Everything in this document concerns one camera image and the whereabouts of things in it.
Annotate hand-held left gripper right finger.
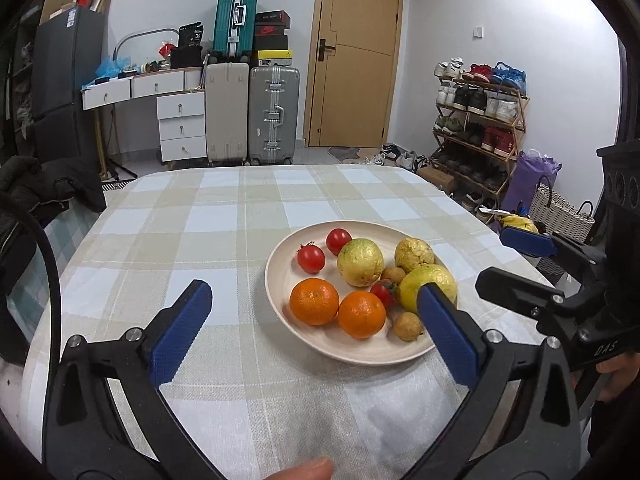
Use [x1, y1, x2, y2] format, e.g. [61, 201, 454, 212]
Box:
[402, 282, 583, 480]

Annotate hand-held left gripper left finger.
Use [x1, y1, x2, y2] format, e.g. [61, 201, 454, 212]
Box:
[41, 280, 221, 480]

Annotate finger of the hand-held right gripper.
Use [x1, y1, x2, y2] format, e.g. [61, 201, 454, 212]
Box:
[475, 267, 596, 322]
[500, 226, 610, 281]

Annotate large yellow guava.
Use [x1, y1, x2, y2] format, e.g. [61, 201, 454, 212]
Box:
[397, 265, 458, 314]

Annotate red tomato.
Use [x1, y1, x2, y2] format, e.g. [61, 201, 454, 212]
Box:
[297, 242, 326, 274]
[370, 280, 399, 309]
[326, 228, 353, 256]

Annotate wrinkled brownish yellow guava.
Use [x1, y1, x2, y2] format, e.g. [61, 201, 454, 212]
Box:
[394, 237, 436, 273]

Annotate orange mandarin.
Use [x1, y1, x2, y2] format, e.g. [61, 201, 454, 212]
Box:
[289, 278, 341, 327]
[338, 290, 387, 340]

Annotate yellow guava with green patch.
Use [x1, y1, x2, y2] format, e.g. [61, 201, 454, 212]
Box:
[337, 238, 386, 288]

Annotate cream round plate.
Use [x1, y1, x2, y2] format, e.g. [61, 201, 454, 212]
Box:
[265, 221, 451, 366]

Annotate person's right hand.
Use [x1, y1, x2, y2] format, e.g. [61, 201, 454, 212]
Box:
[595, 352, 640, 402]

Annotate person's left hand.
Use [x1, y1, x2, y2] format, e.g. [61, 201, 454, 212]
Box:
[262, 457, 335, 480]

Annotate grey woven basket bag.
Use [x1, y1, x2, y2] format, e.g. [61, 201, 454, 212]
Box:
[528, 183, 596, 247]

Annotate purple bag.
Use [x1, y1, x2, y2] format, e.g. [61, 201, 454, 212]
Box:
[499, 148, 561, 217]

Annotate small cardboard box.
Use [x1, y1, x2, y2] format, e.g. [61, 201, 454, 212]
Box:
[417, 165, 459, 194]

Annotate wooden shoe rack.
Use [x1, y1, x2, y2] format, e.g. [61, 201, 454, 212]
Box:
[430, 71, 530, 202]

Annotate teal checked seat cover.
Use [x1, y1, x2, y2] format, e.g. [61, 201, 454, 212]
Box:
[10, 204, 97, 312]

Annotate rows of assorted shoes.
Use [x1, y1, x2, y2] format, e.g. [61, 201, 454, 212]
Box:
[432, 57, 529, 197]

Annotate loose sneakers group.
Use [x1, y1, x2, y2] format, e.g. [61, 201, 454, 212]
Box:
[361, 142, 499, 224]

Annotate black jacket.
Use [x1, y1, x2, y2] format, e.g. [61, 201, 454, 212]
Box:
[0, 154, 108, 367]

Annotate white drawer cabinet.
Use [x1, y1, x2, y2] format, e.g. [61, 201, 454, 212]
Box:
[156, 91, 208, 164]

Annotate beige suitcase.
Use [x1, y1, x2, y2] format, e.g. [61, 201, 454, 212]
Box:
[204, 62, 251, 166]

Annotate silver suitcase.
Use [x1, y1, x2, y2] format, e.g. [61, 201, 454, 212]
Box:
[248, 66, 301, 166]

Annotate white desk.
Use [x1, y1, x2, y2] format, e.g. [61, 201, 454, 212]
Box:
[81, 66, 207, 164]

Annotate wooden door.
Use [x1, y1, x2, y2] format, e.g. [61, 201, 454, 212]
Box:
[302, 0, 405, 150]

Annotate blue plastic bag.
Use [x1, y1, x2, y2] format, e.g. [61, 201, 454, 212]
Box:
[94, 55, 132, 81]

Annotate dark grey refrigerator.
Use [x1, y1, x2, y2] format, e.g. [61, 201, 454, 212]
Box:
[32, 6, 106, 162]

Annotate yellow and white shoe box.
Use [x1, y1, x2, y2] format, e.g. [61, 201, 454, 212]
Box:
[252, 50, 294, 68]

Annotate black pouch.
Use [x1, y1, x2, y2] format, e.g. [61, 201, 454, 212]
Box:
[178, 22, 204, 47]

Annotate silver arc lamp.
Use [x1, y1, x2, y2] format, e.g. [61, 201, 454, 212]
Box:
[112, 27, 180, 69]

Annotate dark shelf cabinet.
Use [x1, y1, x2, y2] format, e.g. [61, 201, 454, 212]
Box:
[0, 5, 39, 137]

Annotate teal suitcase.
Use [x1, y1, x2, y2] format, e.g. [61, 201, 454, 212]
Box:
[212, 0, 260, 64]

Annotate black cable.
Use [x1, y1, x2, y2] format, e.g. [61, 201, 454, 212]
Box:
[0, 192, 64, 367]

